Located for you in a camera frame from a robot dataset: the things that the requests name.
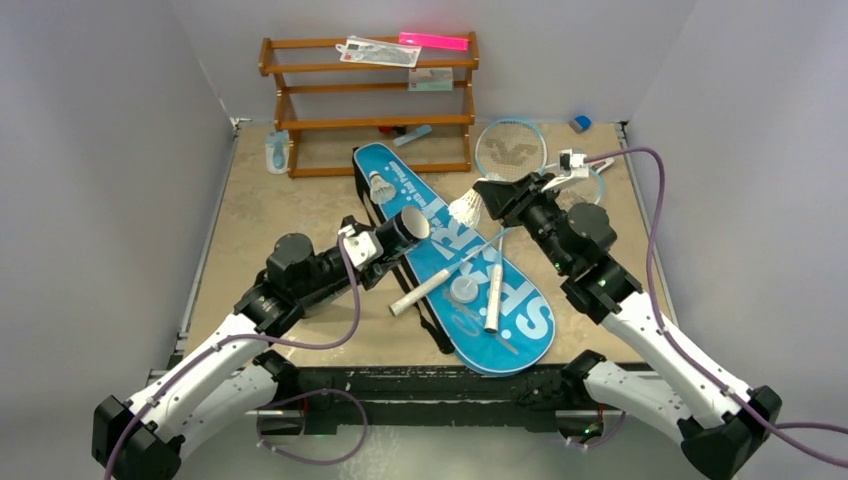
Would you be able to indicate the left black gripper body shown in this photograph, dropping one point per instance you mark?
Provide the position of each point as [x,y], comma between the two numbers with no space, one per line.
[365,277]

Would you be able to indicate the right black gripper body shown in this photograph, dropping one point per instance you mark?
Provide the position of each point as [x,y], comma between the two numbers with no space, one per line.
[515,201]

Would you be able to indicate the black shuttlecock tube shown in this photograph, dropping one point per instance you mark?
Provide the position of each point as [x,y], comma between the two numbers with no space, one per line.
[403,231]

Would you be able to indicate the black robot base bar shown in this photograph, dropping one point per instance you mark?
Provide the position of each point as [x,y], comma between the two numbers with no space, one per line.
[538,400]

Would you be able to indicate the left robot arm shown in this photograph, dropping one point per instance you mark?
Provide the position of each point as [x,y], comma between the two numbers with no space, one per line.
[235,370]

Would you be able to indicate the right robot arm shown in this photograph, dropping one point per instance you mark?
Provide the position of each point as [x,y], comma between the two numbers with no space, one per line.
[708,411]

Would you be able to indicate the far blue badminton racket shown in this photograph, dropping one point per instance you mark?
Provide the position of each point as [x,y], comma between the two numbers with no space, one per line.
[511,148]

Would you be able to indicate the pink and white clip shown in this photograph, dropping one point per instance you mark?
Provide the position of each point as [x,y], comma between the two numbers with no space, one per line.
[602,165]

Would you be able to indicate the blue and grey eraser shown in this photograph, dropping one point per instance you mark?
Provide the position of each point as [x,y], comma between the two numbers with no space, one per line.
[580,124]

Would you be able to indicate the blue racket bag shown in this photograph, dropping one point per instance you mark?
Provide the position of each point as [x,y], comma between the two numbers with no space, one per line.
[527,323]

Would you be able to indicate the red and black small object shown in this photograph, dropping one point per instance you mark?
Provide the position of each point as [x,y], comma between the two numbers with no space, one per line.
[393,130]

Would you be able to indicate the wooden three-tier shelf rack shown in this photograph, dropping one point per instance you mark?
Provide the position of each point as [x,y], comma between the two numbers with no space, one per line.
[285,116]

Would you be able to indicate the small white box on shelf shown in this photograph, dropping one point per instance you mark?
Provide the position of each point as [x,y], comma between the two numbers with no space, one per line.
[430,79]

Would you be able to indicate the light blue packaged tool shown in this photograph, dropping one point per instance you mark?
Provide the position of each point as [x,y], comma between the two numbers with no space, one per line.
[277,147]

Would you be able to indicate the pink fluorescent ruler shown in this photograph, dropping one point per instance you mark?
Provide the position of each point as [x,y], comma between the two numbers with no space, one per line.
[441,42]

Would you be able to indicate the clear packaged item on shelf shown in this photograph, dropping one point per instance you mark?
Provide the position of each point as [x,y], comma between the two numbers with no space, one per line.
[360,50]

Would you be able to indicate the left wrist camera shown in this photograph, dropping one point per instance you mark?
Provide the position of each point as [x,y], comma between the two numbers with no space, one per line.
[361,245]

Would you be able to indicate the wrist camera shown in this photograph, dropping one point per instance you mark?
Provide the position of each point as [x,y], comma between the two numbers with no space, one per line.
[570,169]
[361,245]

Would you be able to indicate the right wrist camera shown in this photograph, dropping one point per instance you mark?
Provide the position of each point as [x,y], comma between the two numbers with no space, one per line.
[570,169]

